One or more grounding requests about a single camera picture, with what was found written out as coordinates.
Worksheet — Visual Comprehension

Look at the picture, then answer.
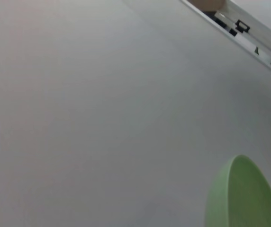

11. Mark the black bracket handle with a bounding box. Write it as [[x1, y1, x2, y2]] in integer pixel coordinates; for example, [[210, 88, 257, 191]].
[[234, 19, 252, 33]]

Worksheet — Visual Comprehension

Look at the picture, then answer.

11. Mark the light green plate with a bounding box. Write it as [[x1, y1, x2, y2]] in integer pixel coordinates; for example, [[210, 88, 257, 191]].
[[204, 154, 271, 227]]

